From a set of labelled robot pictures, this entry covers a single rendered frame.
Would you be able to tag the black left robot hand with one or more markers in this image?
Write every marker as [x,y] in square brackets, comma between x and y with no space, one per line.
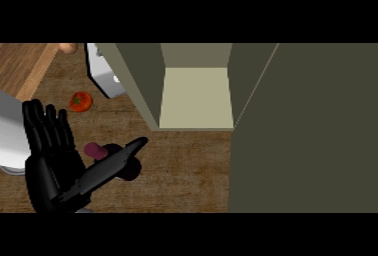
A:
[53,173]

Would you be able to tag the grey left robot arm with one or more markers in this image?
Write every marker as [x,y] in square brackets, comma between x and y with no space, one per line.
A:
[87,210]

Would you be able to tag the dark wine bottle, magenta cap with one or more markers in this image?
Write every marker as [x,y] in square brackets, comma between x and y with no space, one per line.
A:
[95,151]

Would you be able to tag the olive open cabinet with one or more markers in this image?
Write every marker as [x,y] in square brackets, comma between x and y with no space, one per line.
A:
[196,100]

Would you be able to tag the dark olive cabinet door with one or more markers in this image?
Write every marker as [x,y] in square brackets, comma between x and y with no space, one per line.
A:
[305,133]

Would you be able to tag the white rounded appliance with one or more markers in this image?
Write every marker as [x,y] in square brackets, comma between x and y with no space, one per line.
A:
[11,140]

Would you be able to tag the red tomato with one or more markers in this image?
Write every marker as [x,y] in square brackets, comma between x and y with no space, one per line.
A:
[81,102]

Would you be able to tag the white grey appliance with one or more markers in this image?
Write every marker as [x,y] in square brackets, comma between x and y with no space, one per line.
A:
[104,78]

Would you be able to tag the pale wooden board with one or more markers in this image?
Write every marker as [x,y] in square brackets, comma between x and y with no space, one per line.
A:
[23,66]

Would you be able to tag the peach-coloured round thing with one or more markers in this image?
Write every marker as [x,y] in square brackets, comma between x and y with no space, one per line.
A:
[69,48]

